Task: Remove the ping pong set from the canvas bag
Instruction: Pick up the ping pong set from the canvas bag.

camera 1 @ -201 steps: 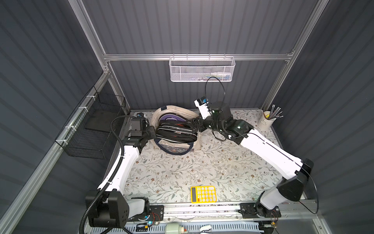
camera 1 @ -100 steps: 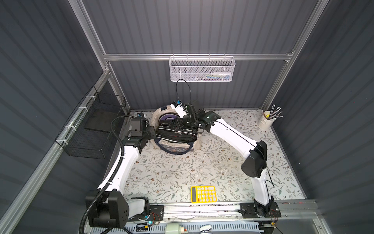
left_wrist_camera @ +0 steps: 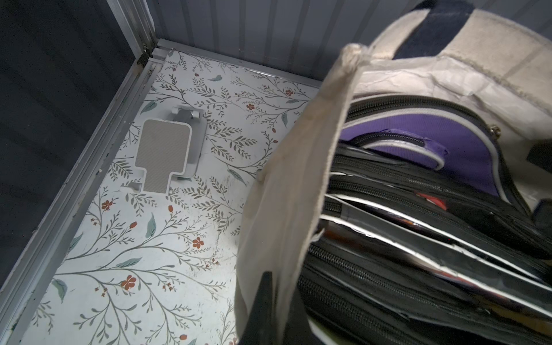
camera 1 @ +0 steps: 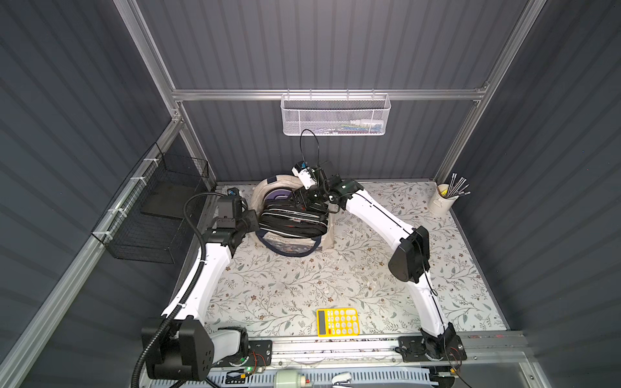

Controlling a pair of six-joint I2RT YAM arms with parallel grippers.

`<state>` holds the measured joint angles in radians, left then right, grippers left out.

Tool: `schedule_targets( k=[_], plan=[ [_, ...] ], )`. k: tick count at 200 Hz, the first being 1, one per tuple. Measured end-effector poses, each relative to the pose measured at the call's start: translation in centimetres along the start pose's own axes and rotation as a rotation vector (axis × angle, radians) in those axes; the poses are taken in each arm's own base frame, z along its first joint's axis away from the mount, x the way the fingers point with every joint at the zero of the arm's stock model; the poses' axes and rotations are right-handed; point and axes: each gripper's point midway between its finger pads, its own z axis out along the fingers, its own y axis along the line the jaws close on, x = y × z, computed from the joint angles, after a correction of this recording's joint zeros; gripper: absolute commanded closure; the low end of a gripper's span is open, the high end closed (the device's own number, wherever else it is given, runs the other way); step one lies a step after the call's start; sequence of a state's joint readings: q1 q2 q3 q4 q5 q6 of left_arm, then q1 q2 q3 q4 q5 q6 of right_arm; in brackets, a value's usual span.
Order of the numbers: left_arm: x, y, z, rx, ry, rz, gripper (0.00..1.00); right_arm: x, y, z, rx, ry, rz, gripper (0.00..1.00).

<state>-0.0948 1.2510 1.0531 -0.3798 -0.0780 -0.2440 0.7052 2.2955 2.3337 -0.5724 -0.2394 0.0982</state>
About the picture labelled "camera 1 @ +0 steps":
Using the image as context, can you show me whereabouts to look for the black zippered paddle case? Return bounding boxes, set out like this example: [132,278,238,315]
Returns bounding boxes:
[259,201,329,239]

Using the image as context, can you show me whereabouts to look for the floral canvas tote bag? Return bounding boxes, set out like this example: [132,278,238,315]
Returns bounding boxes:
[250,175,336,258]

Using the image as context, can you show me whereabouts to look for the purple round case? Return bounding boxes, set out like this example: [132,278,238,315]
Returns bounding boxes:
[264,188,293,205]

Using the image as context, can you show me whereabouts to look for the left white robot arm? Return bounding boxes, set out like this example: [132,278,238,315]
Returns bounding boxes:
[130,188,259,387]

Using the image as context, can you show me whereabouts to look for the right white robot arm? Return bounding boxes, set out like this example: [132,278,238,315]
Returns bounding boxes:
[294,179,458,361]

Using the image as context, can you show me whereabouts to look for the white pen cup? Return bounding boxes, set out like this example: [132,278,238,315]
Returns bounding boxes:
[428,184,459,217]

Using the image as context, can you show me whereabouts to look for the yellow calculator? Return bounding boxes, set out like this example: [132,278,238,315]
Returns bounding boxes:
[316,307,361,338]

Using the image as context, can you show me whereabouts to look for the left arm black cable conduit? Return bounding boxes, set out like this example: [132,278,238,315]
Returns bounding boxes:
[129,191,229,388]

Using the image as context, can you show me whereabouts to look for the white wire wall basket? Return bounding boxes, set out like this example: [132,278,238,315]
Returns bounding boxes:
[280,93,391,137]

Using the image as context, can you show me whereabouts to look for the black wire side basket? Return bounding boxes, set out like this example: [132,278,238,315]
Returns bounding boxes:
[92,146,214,264]

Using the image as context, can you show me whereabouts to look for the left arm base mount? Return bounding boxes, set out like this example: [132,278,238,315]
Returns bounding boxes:
[213,339,273,368]

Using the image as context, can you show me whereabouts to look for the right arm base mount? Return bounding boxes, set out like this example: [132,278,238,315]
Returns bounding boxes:
[394,331,467,364]

